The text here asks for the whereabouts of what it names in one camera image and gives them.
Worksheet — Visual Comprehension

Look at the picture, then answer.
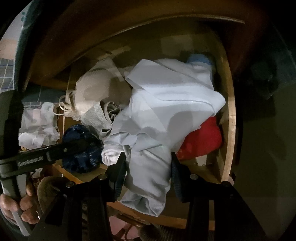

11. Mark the light wooden drawer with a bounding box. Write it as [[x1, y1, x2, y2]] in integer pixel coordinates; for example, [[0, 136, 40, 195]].
[[52, 44, 237, 231]]

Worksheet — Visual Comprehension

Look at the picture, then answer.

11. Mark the white lace underwear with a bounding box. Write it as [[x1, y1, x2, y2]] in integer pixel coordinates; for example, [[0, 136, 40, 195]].
[[59, 57, 132, 140]]

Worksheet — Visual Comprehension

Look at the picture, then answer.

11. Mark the pale blue white garment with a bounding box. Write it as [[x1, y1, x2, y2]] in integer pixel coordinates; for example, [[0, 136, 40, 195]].
[[104, 59, 226, 216]]

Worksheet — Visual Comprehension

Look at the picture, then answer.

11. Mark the left hand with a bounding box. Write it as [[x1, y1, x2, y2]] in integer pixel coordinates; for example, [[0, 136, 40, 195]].
[[1, 183, 39, 225]]

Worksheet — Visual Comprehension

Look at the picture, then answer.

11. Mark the white crumpled cloth pile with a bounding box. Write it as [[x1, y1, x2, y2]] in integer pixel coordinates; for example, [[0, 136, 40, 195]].
[[18, 102, 60, 150]]

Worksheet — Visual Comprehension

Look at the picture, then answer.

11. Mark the dark blue patterned garment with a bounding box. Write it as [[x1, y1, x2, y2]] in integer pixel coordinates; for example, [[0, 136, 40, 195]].
[[62, 124, 103, 174]]

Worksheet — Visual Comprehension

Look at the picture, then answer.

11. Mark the red garment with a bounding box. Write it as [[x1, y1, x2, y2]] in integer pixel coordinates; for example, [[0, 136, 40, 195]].
[[177, 116, 222, 161]]

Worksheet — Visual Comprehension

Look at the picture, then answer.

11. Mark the grey plaid blanket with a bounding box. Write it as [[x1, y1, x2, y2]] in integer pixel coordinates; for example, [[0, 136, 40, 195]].
[[0, 58, 15, 93]]

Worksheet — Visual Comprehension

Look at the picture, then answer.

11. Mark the pale blue crumpled garment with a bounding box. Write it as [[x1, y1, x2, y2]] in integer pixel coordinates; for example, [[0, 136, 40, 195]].
[[186, 54, 215, 70]]

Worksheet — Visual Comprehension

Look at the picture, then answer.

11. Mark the brown wooden nightstand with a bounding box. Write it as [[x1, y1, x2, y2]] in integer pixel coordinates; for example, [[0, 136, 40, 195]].
[[15, 1, 262, 89]]

